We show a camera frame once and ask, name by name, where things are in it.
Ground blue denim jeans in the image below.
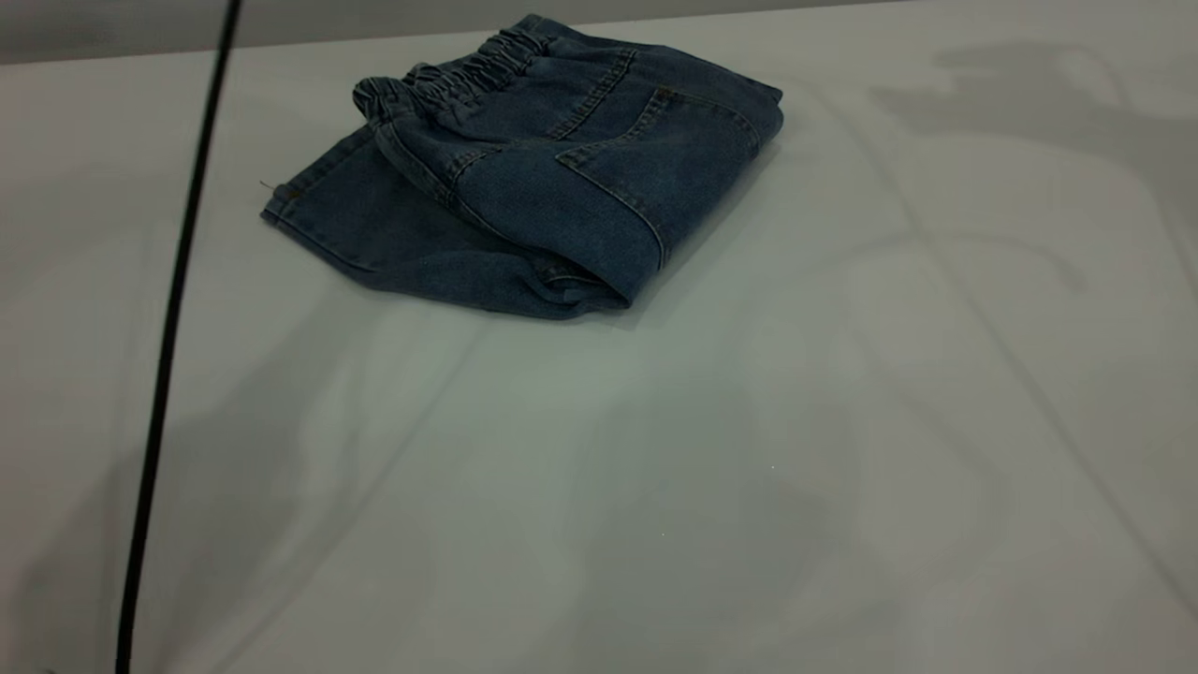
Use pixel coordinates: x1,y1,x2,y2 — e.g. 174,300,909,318
259,13,785,322

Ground black braided cable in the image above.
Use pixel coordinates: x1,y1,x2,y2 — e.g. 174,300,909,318
114,0,244,674

